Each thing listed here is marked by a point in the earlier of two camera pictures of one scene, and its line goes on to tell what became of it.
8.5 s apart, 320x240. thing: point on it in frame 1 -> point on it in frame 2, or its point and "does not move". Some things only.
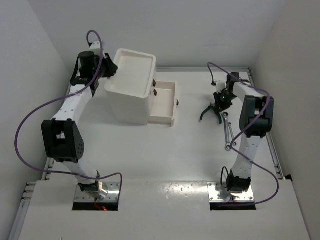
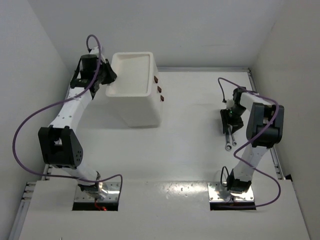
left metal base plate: [113, 194] does not move
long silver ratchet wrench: [228, 146] does not move
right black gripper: [220, 106] -> [226, 120]
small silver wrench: [234, 143] does not move
